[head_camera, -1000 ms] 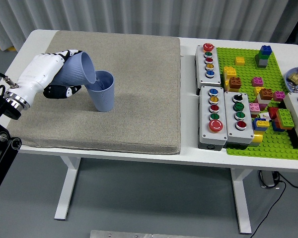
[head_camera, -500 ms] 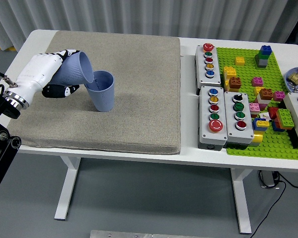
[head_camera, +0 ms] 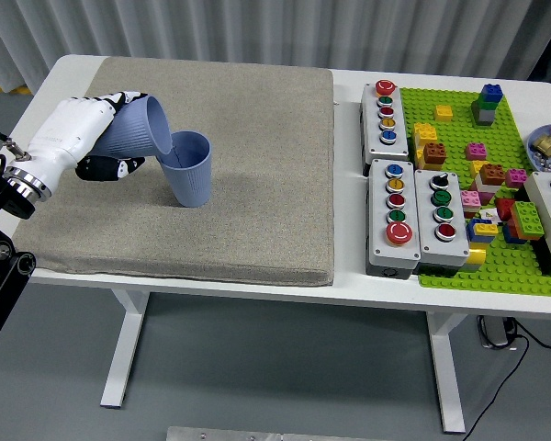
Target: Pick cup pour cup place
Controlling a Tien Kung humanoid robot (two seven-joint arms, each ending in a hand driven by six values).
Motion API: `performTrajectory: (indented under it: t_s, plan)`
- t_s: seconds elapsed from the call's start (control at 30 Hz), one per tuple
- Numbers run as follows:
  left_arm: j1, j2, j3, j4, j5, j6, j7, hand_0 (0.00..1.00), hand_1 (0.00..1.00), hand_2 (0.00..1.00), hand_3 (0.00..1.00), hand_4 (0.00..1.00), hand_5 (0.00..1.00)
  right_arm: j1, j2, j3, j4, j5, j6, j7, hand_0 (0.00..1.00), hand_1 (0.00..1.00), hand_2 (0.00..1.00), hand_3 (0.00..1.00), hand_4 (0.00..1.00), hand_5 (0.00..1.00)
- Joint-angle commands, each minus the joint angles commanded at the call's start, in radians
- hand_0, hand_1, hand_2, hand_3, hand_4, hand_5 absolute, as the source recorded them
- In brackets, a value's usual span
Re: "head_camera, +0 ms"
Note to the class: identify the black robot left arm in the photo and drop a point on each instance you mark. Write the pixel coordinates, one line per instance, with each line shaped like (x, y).
(0, 275)

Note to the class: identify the blue and yellow brick stack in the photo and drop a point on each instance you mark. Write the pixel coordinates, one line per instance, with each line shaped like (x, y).
(481, 229)

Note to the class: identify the grey-brown fabric mat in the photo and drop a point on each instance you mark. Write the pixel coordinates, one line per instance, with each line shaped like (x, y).
(239, 206)

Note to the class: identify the white table leg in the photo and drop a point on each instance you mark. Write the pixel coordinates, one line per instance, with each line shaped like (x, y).
(124, 349)
(445, 376)

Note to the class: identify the blue ribbed plastic cup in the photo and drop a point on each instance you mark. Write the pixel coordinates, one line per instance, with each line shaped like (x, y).
(133, 133)
(190, 179)

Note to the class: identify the green studded baseplate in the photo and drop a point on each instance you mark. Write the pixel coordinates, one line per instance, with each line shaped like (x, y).
(459, 133)

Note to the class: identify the pink brick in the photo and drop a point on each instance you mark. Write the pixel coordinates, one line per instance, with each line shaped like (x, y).
(476, 151)
(470, 200)
(516, 178)

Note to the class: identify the brown brick on white stack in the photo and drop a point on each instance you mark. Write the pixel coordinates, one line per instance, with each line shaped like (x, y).
(490, 174)

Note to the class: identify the four-button box with black selector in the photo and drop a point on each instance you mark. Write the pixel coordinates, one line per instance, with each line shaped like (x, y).
(429, 250)

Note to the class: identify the yellow and grey brick stack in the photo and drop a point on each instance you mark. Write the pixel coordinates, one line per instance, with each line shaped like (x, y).
(475, 257)

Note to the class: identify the blue green grey brick tower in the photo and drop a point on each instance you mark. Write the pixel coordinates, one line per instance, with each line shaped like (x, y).
(486, 103)

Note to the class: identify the grey power adapter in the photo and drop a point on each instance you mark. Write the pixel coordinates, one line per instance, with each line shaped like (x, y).
(493, 333)

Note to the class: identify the five-button grey control box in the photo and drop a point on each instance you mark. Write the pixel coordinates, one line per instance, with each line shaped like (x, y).
(376, 239)
(397, 140)

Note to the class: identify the green brick on red-blue stack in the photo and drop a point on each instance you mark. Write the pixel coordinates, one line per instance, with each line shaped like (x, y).
(527, 218)

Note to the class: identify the white pleated curtain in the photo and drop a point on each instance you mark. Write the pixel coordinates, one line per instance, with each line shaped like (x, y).
(275, 27)

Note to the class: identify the small yellow brick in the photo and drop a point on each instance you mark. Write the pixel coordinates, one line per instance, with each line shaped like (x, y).
(443, 113)

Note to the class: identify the yellow floor tape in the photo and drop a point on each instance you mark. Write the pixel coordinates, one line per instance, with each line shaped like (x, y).
(9, 89)

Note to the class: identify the white button box on bricks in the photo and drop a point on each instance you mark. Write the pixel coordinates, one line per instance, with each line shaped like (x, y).
(548, 211)

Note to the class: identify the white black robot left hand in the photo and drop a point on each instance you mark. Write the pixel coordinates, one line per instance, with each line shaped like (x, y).
(69, 128)

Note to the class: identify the red brick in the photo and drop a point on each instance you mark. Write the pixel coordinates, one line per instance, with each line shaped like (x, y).
(505, 207)

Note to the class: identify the brass fitting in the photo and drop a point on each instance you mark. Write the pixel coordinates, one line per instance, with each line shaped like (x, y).
(546, 143)

